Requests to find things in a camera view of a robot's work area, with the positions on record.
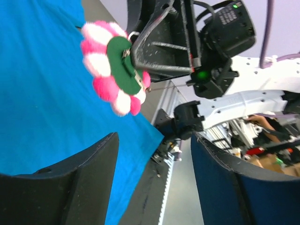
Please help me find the pink flower smiley brooch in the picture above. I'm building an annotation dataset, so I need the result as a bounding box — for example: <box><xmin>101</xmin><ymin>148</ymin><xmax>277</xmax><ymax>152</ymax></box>
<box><xmin>81</xmin><ymin>21</ymin><xmax>150</xmax><ymax>116</ymax></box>

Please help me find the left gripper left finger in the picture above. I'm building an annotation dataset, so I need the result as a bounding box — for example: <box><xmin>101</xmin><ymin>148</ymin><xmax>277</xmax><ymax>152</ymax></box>
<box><xmin>0</xmin><ymin>133</ymin><xmax>119</xmax><ymax>225</ymax></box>

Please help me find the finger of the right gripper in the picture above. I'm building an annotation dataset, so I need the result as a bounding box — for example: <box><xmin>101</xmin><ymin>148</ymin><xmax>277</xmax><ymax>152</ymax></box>
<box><xmin>131</xmin><ymin>30</ymin><xmax>192</xmax><ymax>75</ymax></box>

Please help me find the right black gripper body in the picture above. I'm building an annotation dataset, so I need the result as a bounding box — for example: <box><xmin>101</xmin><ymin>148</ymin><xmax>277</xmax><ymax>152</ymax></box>
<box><xmin>127</xmin><ymin>0</ymin><xmax>255</xmax><ymax>98</ymax></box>

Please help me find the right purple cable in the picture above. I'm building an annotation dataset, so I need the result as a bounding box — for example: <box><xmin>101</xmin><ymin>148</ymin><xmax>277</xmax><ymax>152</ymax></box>
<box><xmin>259</xmin><ymin>0</ymin><xmax>300</xmax><ymax>69</ymax></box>

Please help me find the white slotted cable duct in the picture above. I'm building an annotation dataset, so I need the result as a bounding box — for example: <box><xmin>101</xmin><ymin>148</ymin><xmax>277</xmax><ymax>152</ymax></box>
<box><xmin>158</xmin><ymin>150</ymin><xmax>182</xmax><ymax>225</ymax></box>

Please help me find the blue t-shirt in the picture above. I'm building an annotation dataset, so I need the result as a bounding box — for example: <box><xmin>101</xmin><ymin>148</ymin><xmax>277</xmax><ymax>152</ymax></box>
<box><xmin>0</xmin><ymin>0</ymin><xmax>162</xmax><ymax>225</ymax></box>

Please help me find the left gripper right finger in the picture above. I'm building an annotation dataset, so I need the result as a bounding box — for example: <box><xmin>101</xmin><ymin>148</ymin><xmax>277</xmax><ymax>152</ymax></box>
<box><xmin>191</xmin><ymin>133</ymin><xmax>300</xmax><ymax>225</ymax></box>

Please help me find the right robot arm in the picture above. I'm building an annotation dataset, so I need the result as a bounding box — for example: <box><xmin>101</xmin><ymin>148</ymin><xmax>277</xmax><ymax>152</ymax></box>
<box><xmin>127</xmin><ymin>0</ymin><xmax>300</xmax><ymax>140</ymax></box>

